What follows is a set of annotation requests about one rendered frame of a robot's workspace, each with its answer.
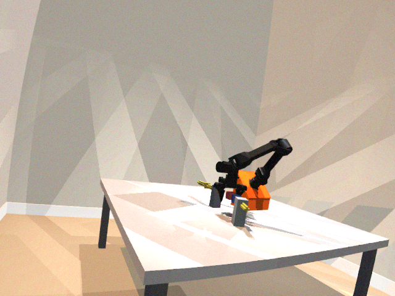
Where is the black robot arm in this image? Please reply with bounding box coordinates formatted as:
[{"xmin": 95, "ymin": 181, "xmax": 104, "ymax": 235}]
[{"xmin": 215, "ymin": 138, "xmax": 293, "ymax": 190}]

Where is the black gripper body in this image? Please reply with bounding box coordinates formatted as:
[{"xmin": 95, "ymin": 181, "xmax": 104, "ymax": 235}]
[{"xmin": 214, "ymin": 173, "xmax": 247, "ymax": 191}]

